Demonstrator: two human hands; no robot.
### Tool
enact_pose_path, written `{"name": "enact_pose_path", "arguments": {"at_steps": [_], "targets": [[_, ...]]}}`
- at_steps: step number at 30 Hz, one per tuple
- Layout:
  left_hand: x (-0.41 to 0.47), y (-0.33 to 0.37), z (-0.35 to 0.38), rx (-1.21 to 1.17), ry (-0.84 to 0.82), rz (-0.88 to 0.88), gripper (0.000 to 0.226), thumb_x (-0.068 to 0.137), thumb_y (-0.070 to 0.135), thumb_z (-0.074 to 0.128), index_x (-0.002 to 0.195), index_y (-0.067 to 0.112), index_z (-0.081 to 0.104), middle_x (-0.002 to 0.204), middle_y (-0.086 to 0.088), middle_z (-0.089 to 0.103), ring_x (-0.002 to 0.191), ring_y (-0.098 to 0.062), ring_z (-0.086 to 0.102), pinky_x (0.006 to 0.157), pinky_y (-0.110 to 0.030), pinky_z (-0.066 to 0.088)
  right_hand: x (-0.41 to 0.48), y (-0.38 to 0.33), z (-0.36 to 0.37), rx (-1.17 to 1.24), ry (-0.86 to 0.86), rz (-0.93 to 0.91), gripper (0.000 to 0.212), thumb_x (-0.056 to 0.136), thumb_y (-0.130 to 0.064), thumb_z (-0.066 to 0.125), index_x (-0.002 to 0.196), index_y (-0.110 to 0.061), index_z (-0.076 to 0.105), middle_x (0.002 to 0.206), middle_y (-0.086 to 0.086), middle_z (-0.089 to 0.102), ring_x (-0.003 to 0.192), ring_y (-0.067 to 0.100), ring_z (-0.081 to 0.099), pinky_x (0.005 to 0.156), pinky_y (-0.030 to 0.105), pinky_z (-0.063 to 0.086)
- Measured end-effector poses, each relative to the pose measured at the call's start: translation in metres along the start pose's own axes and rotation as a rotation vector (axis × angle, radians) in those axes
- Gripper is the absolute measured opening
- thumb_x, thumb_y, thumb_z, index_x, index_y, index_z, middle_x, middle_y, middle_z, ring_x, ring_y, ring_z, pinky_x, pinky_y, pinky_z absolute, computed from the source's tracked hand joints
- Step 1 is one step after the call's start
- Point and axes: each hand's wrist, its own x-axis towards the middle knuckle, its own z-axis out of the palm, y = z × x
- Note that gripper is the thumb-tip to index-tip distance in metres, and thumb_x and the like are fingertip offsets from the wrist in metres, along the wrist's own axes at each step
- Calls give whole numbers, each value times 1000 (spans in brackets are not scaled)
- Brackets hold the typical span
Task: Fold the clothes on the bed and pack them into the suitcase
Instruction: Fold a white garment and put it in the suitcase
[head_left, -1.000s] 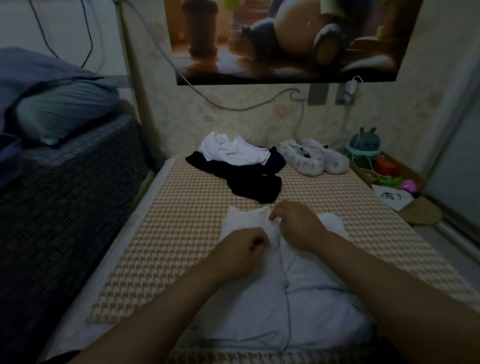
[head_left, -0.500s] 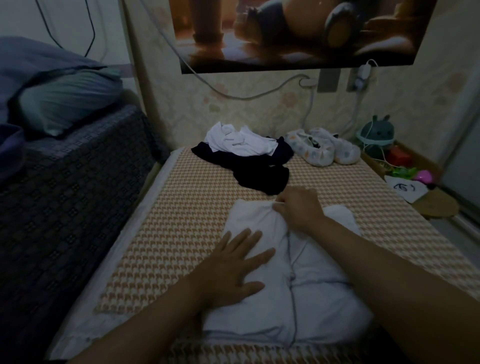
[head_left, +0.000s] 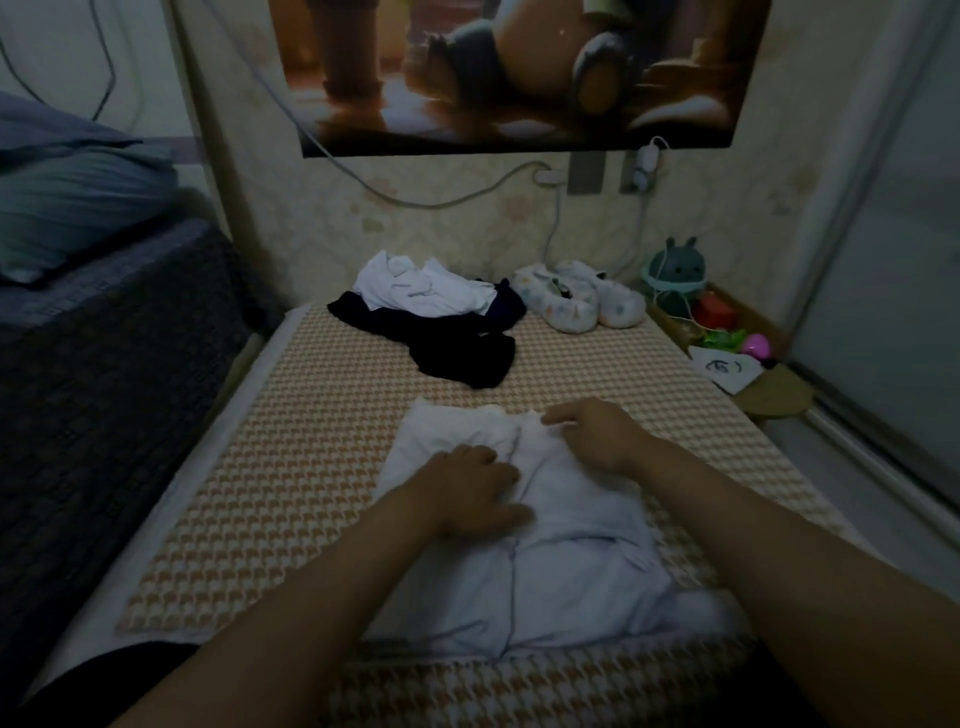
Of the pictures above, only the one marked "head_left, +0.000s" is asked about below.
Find wooden bedside tray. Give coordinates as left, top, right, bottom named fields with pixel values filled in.
left=648, top=285, right=816, bottom=422

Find grey wall socket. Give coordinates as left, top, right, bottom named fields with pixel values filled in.
left=567, top=150, right=608, bottom=197

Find person's left hand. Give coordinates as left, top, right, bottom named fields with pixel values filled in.
left=397, top=444, right=536, bottom=542

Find black hanging cables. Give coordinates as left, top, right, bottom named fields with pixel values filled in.
left=0, top=0, right=119, bottom=122

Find person's right hand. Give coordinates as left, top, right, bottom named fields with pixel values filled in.
left=540, top=397, right=662, bottom=479

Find blue pillow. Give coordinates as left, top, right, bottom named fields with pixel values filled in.
left=0, top=93, right=144, bottom=167

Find grey sliding door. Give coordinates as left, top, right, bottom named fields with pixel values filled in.
left=780, top=0, right=960, bottom=542

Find white printed card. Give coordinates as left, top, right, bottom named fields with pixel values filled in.
left=687, top=345, right=767, bottom=396

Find dark patterned bed cover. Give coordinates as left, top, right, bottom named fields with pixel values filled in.
left=0, top=217, right=272, bottom=692

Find grey-green pillow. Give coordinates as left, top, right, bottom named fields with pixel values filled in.
left=0, top=147, right=182, bottom=287

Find white printed t-shirt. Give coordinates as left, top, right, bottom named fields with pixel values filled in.
left=360, top=397, right=747, bottom=662

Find person's left forearm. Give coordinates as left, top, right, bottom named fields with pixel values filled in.
left=112, top=502, right=449, bottom=728

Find cartoon bear wall poster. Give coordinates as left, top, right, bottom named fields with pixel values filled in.
left=267, top=0, right=774, bottom=159

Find white charger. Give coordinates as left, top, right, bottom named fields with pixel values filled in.
left=630, top=138, right=666, bottom=194

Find white polo shirt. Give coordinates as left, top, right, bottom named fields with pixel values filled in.
left=354, top=249, right=500, bottom=320

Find teal round bunny lamp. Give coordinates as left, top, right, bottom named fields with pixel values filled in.
left=645, top=237, right=710, bottom=302

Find thin white charger cable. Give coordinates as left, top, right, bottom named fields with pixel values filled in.
left=607, top=187, right=669, bottom=279

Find black garment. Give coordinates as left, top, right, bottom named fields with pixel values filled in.
left=327, top=280, right=527, bottom=392

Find person's right forearm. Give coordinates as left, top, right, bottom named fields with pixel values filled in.
left=627, top=442, right=960, bottom=728

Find long white cable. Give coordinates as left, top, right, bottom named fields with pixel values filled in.
left=202, top=0, right=569, bottom=212

